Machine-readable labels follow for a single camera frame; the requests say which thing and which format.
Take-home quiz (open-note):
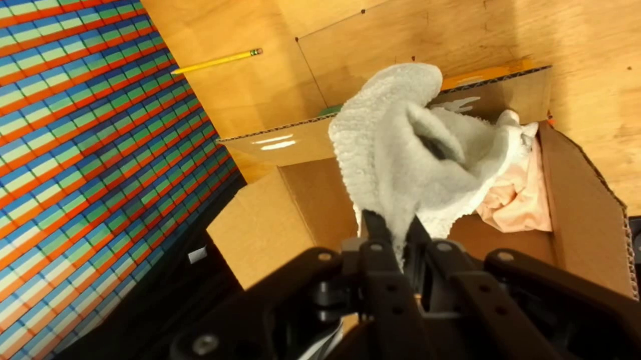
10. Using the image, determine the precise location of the Pringles printed cardboard box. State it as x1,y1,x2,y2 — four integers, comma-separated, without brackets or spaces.
204,59,638,303

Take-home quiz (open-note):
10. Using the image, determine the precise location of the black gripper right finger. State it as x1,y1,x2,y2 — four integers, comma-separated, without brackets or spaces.
402,217,641,360

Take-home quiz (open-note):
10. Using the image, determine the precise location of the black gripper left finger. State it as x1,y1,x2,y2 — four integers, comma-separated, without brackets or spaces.
165,208,429,360

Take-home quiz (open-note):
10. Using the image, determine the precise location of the yellow pencil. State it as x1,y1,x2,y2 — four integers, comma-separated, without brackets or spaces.
169,47,264,78

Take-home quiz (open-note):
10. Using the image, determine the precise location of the pale pink crumpled cloth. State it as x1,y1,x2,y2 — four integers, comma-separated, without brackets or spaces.
475,137,555,234

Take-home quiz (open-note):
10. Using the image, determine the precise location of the white sock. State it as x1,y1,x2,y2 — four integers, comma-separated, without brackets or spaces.
327,63,540,267

